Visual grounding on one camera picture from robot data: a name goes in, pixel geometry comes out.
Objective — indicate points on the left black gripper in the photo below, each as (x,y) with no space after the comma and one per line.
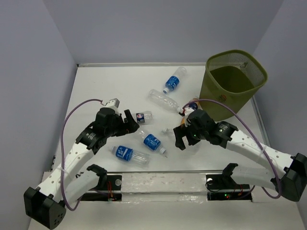
(130,127)

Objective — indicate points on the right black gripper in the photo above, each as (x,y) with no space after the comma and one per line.
(181,131)

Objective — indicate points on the clear crushed bottle white cap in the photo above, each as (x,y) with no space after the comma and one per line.
(190,149)

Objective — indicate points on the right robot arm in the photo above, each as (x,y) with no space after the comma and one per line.
(282,172)

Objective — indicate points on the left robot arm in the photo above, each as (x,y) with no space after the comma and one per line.
(48,202)

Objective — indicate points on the green mesh waste bin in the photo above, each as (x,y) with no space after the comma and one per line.
(231,78)

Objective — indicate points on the pepsi bottle black cap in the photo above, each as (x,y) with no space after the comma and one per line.
(144,118)

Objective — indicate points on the blue label bottle middle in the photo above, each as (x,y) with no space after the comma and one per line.
(151,142)

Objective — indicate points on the blue label bottle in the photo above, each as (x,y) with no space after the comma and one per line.
(151,142)
(130,155)
(175,79)

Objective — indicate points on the blue label bottle near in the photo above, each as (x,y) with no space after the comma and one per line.
(130,155)

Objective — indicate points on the orange juice bottle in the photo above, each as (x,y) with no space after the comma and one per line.
(194,105)

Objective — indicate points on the clear unlabelled bottle far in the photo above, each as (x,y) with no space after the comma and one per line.
(163,101)

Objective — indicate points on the blue label bottle far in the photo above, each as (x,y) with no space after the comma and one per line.
(175,79)

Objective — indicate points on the white foam strip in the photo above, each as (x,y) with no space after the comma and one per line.
(164,187)

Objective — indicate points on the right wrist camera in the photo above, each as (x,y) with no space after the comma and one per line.
(187,111)

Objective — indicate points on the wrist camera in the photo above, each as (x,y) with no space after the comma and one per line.
(113,104)
(187,111)

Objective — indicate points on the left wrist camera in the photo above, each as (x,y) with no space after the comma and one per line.
(113,104)

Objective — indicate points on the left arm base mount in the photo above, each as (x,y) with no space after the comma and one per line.
(107,190)

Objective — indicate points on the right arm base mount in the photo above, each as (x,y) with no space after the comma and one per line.
(221,188)

